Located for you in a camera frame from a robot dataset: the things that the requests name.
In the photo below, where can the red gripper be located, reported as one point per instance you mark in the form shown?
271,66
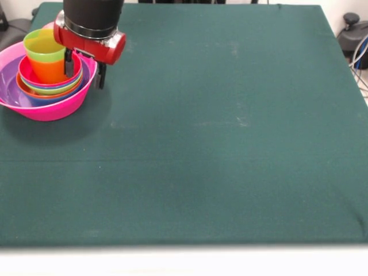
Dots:
92,47

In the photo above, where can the dark blue bowl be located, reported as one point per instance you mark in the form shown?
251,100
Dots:
79,82

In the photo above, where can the orange bowl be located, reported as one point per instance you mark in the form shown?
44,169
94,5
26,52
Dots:
79,86

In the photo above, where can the orange cup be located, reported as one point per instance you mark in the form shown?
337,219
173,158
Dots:
49,72

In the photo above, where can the green bowl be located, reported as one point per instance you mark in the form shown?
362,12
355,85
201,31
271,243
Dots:
49,91

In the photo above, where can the light blue bowl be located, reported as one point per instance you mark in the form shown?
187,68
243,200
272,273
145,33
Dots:
51,103

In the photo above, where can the green cup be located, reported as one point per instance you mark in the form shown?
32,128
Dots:
43,46

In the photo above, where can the large pink bowl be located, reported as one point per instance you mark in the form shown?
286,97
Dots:
57,112

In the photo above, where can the small pinkish red bowl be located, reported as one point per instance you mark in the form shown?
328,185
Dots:
24,72

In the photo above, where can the purple bowl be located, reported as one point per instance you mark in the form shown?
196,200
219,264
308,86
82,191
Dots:
8,86

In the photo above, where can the dark green tablecloth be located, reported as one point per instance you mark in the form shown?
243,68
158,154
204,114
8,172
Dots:
201,187

